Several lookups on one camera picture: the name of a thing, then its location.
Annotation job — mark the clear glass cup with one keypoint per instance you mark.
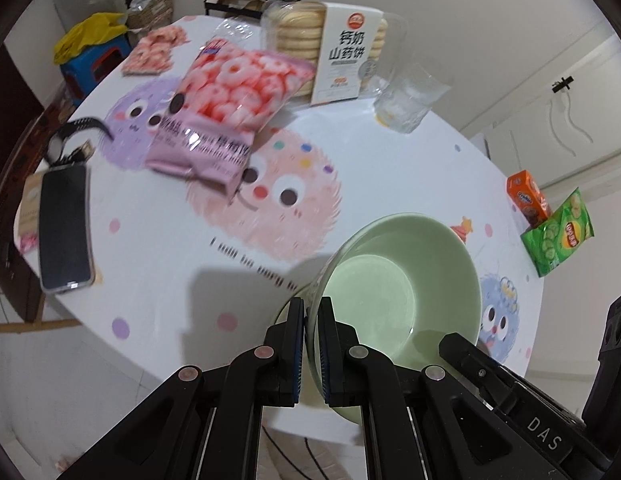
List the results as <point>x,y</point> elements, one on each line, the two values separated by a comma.
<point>408,100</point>

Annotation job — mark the orange carton box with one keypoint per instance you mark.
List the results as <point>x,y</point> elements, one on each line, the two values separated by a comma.
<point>525,195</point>

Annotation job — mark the clear biscuit box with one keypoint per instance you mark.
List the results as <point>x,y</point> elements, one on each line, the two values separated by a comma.
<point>340,55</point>

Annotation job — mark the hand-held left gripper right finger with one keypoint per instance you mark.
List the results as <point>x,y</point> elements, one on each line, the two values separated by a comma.
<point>323,350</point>

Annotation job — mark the blue plastic stool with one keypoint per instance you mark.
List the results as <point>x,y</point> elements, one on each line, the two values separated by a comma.
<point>90,67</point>

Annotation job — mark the black smartphone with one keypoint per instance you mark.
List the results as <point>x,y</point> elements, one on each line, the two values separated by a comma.
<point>65,225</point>

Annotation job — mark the dark brown cabinet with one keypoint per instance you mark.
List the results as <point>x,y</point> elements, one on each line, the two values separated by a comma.
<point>13,280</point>

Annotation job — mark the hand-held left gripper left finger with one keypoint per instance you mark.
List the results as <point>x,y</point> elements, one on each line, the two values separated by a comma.
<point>296,350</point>

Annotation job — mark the pink snack packet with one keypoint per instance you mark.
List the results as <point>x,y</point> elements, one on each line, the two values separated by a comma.
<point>225,95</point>
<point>155,47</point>

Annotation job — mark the small green ribbed bowl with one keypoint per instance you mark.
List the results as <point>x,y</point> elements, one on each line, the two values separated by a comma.
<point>390,285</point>

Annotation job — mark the black wall hook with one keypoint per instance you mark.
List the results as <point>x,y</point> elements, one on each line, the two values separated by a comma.
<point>563,83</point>

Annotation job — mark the cartoon printed tablecloth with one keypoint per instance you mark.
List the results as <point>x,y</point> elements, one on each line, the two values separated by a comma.
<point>165,260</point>

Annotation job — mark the green chips bag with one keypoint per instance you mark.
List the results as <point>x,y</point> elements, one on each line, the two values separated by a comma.
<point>558,240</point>

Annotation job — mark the woven basket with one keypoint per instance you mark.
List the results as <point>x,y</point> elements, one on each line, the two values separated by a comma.
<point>150,10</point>

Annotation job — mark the yellow plastic bag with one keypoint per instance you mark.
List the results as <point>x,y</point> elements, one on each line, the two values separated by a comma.
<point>90,32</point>

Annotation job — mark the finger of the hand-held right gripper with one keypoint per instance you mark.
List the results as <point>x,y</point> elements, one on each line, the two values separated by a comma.
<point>470,360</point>

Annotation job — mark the beige notebook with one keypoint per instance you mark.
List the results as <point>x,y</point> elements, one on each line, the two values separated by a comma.
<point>29,210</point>

